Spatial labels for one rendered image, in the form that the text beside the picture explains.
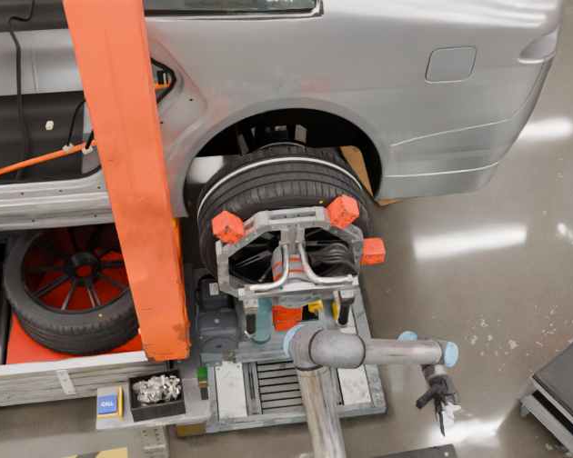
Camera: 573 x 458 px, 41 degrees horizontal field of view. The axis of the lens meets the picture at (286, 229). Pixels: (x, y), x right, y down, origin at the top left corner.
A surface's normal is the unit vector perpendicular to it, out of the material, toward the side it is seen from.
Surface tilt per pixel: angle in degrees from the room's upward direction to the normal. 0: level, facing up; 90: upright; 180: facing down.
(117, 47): 90
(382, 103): 90
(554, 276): 0
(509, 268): 0
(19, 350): 0
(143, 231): 90
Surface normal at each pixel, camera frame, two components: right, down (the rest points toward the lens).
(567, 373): 0.04, -0.61
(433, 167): 0.14, 0.79
